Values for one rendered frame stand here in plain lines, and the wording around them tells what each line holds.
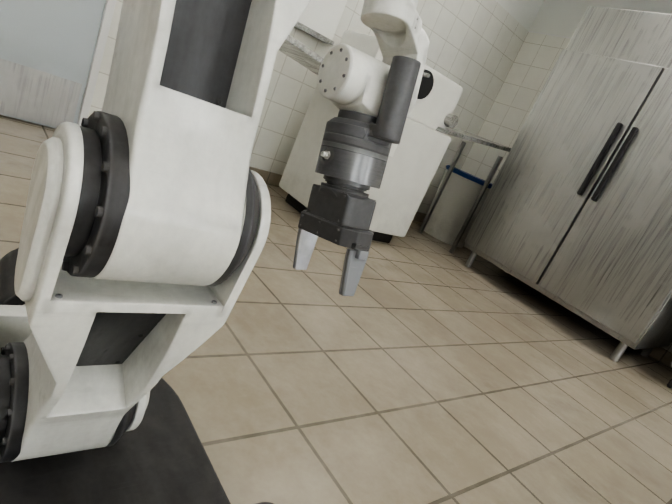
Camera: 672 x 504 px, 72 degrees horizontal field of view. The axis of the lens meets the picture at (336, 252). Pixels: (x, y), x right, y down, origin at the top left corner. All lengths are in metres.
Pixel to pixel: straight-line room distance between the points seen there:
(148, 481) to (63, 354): 0.35
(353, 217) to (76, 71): 2.71
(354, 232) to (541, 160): 3.20
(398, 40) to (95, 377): 0.56
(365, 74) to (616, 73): 3.22
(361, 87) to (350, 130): 0.05
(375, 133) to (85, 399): 0.46
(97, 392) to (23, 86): 2.64
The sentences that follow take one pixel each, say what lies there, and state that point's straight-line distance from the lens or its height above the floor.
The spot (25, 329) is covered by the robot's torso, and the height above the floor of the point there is 0.31.
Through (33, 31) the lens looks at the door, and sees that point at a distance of 3.12.
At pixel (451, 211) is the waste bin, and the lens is 4.46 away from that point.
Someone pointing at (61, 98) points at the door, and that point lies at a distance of 3.18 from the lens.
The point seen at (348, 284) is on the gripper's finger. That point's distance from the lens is 0.58.
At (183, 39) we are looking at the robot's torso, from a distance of 0.47.
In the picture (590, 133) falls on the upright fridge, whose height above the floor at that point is 1.24.
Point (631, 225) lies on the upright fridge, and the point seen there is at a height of 0.80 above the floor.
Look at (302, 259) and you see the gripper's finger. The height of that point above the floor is 0.54.
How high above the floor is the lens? 0.76
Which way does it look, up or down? 16 degrees down
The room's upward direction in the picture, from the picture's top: 24 degrees clockwise
